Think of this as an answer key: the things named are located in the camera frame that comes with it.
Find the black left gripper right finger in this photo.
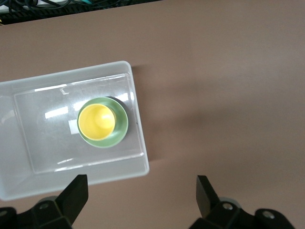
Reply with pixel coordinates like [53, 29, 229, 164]
[188, 175, 296, 229]

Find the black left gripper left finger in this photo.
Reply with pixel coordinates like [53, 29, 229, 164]
[0, 174, 89, 229]

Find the yellow plastic cup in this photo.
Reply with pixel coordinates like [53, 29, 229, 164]
[78, 104, 117, 141]

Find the mint green bowl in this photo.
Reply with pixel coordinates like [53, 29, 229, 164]
[76, 96, 129, 148]

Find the clear plastic storage box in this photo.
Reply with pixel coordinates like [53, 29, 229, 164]
[0, 61, 150, 201]

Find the black cable bundle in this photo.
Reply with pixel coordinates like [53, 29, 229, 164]
[0, 0, 165, 25]

